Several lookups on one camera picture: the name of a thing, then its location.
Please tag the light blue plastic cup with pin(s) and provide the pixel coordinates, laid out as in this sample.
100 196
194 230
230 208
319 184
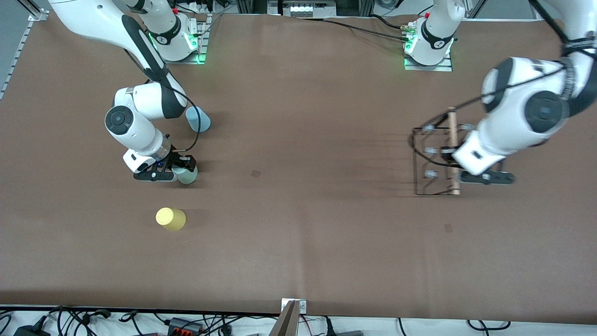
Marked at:
192 120

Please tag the black plug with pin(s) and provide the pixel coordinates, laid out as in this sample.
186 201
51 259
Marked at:
329 326

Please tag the black power adapter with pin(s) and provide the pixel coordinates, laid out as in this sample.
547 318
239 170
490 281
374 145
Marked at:
30 331

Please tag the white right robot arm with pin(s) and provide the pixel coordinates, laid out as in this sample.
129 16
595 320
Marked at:
144 100

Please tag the slanted camera post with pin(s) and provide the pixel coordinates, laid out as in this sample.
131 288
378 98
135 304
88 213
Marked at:
285 324

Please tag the black orange connector block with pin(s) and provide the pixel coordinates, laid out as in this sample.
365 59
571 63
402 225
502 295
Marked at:
184 325

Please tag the aluminium table rail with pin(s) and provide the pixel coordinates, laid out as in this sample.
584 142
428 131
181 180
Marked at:
16 56

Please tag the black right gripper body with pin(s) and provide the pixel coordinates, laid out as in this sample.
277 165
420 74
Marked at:
177 160

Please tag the white power strip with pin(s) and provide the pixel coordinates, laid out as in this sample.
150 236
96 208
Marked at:
308 9

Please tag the yellow plastic cup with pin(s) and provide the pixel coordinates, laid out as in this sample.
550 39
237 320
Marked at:
170 219

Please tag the brown table cover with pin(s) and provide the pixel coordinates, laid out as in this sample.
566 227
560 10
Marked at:
298 256

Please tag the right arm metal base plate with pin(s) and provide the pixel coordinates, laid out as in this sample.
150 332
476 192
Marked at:
203 44

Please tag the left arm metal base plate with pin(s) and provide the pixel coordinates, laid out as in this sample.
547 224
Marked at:
443 68

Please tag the pale green plastic cup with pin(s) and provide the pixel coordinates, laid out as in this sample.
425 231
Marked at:
188 177

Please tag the white socket strip with plugs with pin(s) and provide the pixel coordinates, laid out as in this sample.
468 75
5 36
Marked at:
200 7

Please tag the metal edge bracket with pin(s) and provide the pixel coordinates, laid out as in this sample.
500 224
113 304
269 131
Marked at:
302 306

